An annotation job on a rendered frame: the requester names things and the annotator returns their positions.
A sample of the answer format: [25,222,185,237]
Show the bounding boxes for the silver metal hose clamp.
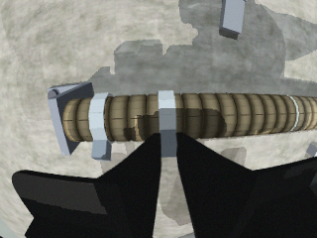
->
[158,90,177,158]
[88,93,114,162]

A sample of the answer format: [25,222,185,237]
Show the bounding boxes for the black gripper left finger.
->
[12,133,161,238]

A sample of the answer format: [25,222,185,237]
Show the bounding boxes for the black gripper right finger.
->
[176,132,317,238]

